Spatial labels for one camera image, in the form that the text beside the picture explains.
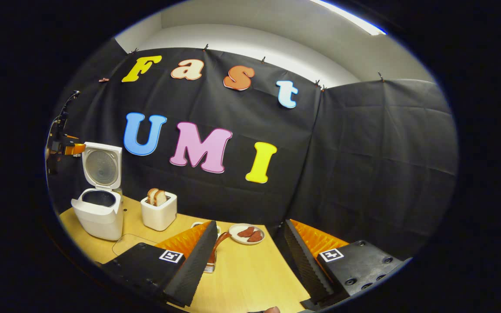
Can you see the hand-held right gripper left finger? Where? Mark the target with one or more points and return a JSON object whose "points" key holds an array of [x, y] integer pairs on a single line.
{"points": [[192, 269]]}

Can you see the brown wooden spoon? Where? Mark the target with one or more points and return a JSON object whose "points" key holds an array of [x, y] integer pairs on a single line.
{"points": [[220, 241]]}

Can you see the red meat slice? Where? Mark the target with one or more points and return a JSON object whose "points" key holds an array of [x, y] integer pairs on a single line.
{"points": [[255, 236], [246, 231]]}

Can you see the white rice cooker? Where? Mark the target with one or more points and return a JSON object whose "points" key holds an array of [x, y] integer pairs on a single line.
{"points": [[98, 217]]}

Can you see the small glass bottle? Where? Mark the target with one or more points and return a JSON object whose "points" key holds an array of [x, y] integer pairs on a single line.
{"points": [[119, 194]]}

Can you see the clear rice container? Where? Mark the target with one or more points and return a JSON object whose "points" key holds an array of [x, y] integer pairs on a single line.
{"points": [[128, 243]]}

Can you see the black backdrop cloth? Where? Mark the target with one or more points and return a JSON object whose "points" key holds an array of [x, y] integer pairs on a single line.
{"points": [[355, 165]]}

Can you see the white round plate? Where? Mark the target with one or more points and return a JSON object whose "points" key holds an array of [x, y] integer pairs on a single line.
{"points": [[234, 232]]}

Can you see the white toaster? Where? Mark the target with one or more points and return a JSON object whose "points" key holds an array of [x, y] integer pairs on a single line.
{"points": [[159, 217]]}

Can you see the toasted bread slice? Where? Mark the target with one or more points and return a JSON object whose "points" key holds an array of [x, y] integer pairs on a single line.
{"points": [[161, 198], [151, 196]]}

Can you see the white divided seasoning dish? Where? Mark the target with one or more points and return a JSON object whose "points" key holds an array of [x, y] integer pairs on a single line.
{"points": [[195, 224]]}

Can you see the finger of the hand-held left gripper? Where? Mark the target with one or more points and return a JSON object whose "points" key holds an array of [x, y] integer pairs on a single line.
{"points": [[76, 149]]}

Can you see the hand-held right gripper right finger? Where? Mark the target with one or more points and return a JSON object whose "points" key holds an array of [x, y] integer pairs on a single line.
{"points": [[307, 269]]}

